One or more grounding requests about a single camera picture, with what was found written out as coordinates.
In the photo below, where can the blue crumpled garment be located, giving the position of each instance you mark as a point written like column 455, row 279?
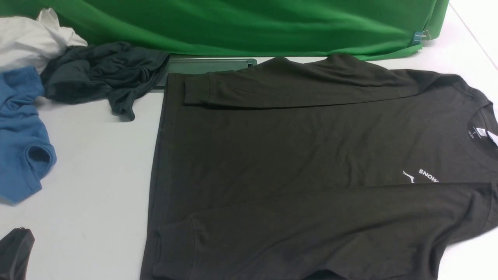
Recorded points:
column 26, row 154

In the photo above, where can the dark gray long-sleeve top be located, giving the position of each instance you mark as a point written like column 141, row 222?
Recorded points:
column 338, row 169

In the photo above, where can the green backdrop cloth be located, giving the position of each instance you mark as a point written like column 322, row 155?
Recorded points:
column 366, row 29

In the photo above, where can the white crumpled garment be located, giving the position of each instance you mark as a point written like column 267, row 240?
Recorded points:
column 28, row 42

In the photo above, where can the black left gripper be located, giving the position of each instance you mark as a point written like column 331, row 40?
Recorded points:
column 15, row 249

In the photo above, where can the blue binder clip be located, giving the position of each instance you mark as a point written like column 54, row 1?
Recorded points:
column 420, row 37

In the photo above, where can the dark teal crumpled garment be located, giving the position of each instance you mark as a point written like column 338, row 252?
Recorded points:
column 119, row 72

